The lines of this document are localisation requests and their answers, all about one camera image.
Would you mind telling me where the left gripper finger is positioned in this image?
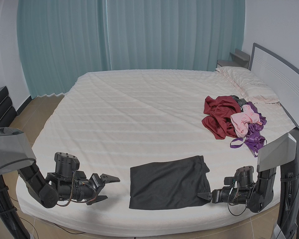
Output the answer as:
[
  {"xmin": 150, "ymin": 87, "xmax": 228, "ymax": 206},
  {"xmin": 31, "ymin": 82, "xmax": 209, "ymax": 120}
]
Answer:
[
  {"xmin": 100, "ymin": 173, "xmax": 121, "ymax": 185},
  {"xmin": 86, "ymin": 195, "xmax": 108, "ymax": 206}
]

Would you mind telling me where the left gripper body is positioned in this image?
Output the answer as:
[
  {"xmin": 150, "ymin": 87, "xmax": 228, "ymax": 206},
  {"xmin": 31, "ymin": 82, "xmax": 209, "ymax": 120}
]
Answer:
[{"xmin": 81, "ymin": 173, "xmax": 106, "ymax": 202}]

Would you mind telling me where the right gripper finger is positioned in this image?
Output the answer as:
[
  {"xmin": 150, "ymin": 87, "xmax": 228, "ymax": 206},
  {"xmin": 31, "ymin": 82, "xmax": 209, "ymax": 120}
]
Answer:
[{"xmin": 197, "ymin": 192, "xmax": 213, "ymax": 201}]

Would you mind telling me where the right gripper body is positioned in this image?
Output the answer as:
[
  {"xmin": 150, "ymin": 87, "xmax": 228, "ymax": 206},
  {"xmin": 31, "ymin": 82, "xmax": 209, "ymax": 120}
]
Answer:
[{"xmin": 211, "ymin": 187, "xmax": 231, "ymax": 204}]

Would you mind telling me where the black T-shirt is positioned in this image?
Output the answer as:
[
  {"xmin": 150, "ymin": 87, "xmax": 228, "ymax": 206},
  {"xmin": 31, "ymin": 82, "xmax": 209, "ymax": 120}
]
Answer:
[{"xmin": 129, "ymin": 155, "xmax": 211, "ymax": 210}]

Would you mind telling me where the bed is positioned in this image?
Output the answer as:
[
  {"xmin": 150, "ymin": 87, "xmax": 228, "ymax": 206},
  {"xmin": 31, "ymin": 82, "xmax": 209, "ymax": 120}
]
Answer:
[{"xmin": 15, "ymin": 43, "xmax": 299, "ymax": 235}]

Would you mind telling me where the purple garment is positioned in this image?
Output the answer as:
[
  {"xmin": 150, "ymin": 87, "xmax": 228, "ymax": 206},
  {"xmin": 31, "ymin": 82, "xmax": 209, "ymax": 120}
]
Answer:
[{"xmin": 230, "ymin": 101, "xmax": 267, "ymax": 157}]

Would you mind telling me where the pink garment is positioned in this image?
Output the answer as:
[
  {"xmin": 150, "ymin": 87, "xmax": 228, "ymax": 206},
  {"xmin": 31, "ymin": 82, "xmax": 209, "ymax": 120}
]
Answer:
[{"xmin": 230, "ymin": 105, "xmax": 262, "ymax": 138}]

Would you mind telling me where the dark red garment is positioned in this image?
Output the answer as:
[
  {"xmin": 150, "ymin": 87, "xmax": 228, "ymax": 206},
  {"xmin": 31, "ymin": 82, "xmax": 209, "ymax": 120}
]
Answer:
[{"xmin": 202, "ymin": 95, "xmax": 243, "ymax": 140}]

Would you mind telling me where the grey garment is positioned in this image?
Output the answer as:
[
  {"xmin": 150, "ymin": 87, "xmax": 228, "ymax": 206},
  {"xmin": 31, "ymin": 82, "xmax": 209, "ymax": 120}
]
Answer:
[{"xmin": 230, "ymin": 95, "xmax": 247, "ymax": 108}]

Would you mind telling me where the cream pillow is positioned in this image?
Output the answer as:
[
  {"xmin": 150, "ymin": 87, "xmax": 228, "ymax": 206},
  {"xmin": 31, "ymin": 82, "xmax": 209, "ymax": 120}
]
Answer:
[{"xmin": 215, "ymin": 66, "xmax": 281, "ymax": 103}]

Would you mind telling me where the black chest of drawers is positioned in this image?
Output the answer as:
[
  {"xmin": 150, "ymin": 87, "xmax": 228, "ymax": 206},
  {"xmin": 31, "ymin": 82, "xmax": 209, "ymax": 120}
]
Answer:
[{"xmin": 0, "ymin": 86, "xmax": 17, "ymax": 128}]

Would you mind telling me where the grey bedside table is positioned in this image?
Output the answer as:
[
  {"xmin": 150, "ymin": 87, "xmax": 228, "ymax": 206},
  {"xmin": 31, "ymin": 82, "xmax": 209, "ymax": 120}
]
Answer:
[{"xmin": 217, "ymin": 49, "xmax": 250, "ymax": 69}]

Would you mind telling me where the blue-green curtain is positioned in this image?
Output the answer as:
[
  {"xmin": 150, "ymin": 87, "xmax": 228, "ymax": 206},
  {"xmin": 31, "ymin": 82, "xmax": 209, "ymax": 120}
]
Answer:
[
  {"xmin": 107, "ymin": 0, "xmax": 246, "ymax": 71},
  {"xmin": 17, "ymin": 0, "xmax": 112, "ymax": 98}
]

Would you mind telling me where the black cable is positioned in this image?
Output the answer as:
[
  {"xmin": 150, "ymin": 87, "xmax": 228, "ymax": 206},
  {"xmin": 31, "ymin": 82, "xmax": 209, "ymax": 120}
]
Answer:
[{"xmin": 0, "ymin": 158, "xmax": 37, "ymax": 170}]

